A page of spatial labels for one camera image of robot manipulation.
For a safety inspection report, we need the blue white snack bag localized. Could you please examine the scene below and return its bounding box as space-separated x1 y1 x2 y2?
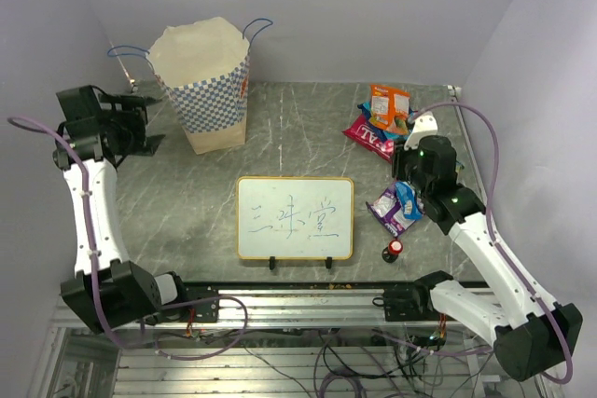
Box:
395 181 423 221

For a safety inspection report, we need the orange Fox's fruits candy bag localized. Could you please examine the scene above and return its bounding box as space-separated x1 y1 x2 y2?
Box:
369 85 410 130

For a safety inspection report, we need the pink snack bag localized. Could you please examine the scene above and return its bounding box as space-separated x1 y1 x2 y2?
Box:
342 114 403 162

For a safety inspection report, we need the blue checkered paper bag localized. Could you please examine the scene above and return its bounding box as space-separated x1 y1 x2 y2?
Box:
107 17 273 155

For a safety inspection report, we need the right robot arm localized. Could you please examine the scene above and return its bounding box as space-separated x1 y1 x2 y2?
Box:
392 136 583 382

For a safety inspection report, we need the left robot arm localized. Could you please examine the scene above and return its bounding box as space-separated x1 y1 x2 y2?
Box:
53 85 190 334

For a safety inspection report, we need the red emergency stop button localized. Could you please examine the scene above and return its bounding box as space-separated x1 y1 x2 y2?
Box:
382 240 404 264

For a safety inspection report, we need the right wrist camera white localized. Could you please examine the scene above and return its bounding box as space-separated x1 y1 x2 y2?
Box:
404 112 438 150

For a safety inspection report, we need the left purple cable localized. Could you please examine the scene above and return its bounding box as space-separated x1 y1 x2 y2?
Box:
7 116 251 362

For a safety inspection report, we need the white board with yellow frame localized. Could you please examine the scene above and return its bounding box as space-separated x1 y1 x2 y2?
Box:
236 176 354 260

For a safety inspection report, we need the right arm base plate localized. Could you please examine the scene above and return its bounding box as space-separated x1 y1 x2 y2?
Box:
372 282 440 323

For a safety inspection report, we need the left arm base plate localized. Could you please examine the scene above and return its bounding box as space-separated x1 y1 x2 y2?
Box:
139 284 221 324

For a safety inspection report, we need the aluminium frame rail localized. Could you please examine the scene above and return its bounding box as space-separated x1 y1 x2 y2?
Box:
49 288 542 328

